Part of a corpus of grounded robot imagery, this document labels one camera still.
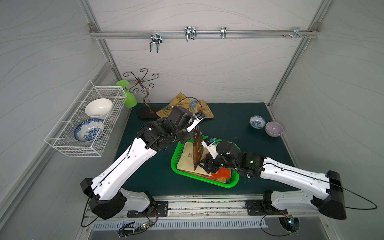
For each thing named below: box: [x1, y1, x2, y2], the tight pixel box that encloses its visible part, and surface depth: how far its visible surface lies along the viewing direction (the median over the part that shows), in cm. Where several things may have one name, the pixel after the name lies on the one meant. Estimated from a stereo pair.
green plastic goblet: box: [116, 79, 138, 109], surface depth 95 cm
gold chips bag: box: [169, 92, 193, 109], surface depth 121 cm
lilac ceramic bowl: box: [265, 121, 284, 138], surface depth 103 cm
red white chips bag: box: [179, 168, 232, 184], surface depth 79 cm
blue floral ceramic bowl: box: [249, 115, 266, 130], surface depth 110 cm
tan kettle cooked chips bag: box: [176, 165, 227, 184], surface depth 80 cm
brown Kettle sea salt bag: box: [193, 126, 204, 171], surface depth 70 cm
